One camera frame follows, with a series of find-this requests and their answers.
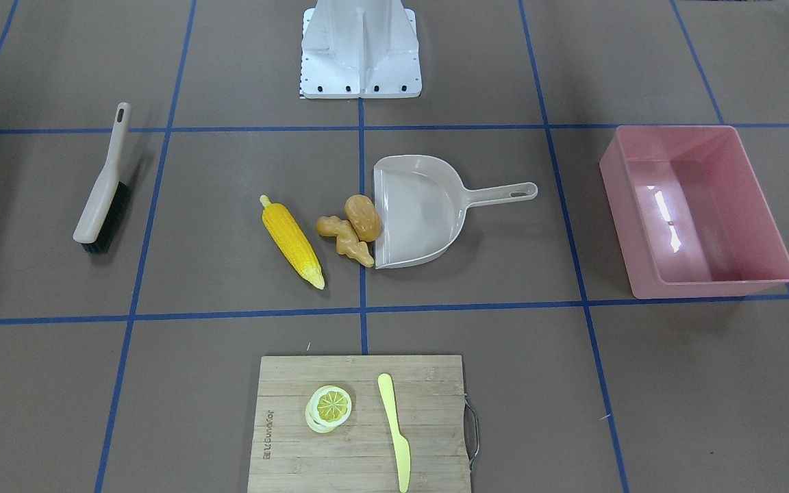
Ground beige hand brush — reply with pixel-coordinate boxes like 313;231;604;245
73;102;132;255

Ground toy ginger root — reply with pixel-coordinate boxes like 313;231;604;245
315;216;375;268

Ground pink plastic bin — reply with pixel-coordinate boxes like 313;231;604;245
600;125;789;299

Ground brown toy potato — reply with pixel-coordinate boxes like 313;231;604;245
344;194;382;242

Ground yellow plastic toy knife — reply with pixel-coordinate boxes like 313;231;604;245
377;372;412;492

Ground beige plastic dustpan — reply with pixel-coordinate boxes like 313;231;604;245
373;154;538;269

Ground bamboo cutting board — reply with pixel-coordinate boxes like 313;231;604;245
247;355;472;492

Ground yellow toy corn cob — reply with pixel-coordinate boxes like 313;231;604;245
259;194;326;290

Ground toy lemon slice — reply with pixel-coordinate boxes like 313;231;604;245
304;385;353;433

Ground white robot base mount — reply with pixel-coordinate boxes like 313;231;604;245
299;1;423;99

